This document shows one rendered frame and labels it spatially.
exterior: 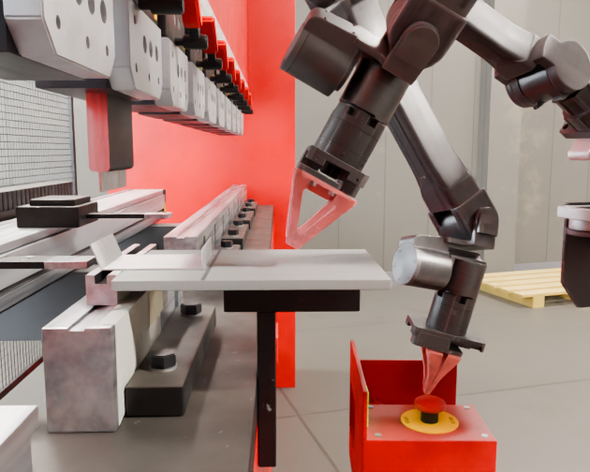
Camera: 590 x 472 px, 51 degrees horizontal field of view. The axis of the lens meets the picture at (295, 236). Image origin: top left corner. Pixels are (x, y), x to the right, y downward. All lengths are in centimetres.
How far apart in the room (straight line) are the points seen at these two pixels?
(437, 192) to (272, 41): 206
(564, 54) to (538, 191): 486
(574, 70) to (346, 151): 49
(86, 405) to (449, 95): 494
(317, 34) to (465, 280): 41
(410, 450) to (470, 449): 7
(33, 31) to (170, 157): 247
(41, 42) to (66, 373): 30
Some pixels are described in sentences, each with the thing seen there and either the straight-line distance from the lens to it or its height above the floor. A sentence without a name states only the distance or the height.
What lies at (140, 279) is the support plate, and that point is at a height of 100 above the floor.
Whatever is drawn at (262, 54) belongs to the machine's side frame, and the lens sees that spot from 284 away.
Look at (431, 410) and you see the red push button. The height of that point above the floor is 80.
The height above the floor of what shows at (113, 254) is 101.
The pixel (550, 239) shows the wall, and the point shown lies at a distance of 600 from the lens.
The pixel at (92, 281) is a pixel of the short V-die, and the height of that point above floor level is 99.
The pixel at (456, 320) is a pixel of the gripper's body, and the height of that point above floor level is 89.
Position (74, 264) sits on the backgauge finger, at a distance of 69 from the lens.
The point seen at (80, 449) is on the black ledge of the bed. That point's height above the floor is 88.
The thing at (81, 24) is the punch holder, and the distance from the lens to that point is 45.
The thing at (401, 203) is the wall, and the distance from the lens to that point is 516.
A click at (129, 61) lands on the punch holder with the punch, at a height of 120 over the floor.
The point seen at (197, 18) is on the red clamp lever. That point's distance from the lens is 79.
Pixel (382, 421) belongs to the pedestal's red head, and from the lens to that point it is 82.
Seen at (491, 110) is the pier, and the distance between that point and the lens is 537.
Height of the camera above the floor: 112
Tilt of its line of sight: 8 degrees down
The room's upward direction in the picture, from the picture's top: straight up
